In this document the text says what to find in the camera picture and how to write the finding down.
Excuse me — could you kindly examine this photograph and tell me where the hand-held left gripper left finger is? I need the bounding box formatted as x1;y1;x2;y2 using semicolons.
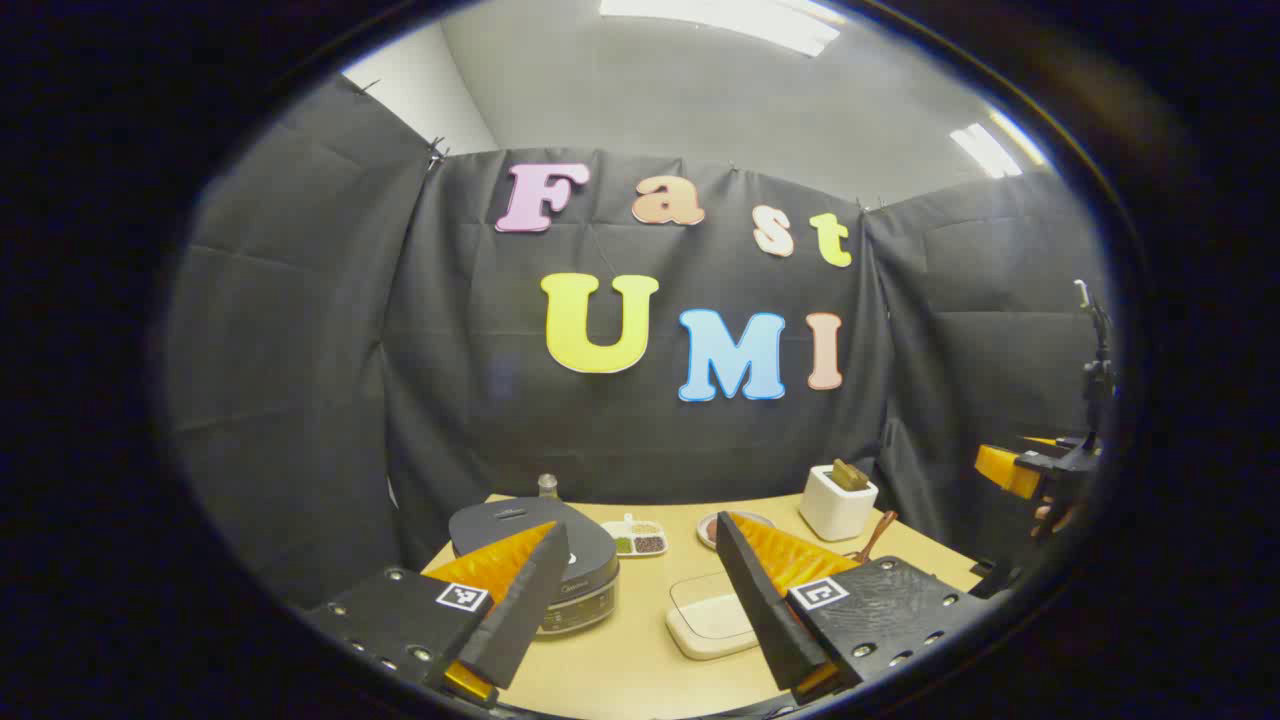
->
300;520;573;706

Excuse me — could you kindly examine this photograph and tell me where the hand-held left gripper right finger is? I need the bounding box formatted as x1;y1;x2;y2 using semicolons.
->
714;510;991;706

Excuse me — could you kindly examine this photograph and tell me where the black silver rice cooker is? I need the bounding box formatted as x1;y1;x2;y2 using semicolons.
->
448;497;621;636

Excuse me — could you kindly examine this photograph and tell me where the brown wooden spoon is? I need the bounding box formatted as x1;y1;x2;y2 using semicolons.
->
850;511;899;564

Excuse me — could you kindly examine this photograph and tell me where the white round plate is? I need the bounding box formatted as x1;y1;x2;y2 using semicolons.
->
696;510;776;551

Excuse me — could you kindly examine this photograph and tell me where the white toaster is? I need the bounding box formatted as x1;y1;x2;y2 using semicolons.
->
799;465;879;542

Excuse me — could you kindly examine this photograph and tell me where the white divided bean dish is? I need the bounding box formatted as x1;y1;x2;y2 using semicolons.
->
601;514;669;558

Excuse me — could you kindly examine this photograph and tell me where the black backdrop cloth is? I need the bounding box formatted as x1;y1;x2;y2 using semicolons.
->
165;75;1116;611

